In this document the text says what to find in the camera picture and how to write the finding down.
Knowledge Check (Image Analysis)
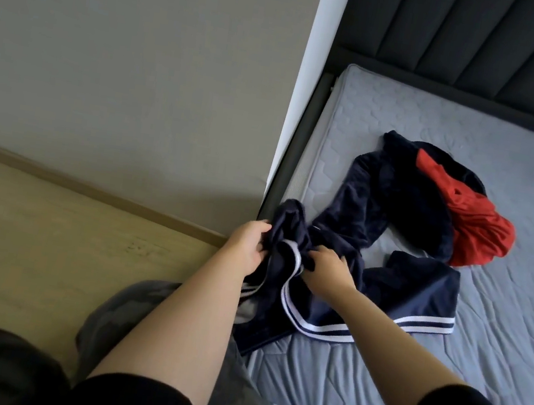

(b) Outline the person's left hand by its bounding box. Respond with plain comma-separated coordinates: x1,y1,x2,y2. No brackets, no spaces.
216,214,275,283

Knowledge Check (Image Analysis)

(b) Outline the person's right hand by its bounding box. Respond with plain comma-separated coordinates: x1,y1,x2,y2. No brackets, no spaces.
296,242,366,311

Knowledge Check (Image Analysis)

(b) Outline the red and navy sports jacket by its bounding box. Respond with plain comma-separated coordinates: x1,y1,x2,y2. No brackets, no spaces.
227,110,531,395

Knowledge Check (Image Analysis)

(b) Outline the grey quilted bed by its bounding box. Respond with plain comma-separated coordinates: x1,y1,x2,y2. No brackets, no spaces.
229,54,534,405

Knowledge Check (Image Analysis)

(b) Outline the person's left forearm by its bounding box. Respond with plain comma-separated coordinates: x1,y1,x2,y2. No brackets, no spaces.
82,236,258,405

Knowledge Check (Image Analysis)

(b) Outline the person's right forearm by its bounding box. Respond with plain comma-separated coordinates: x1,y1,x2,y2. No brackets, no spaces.
312,284,478,405

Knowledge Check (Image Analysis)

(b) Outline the dark grey upholstered headboard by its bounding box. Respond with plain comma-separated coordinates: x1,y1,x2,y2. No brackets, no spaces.
319,0,534,143

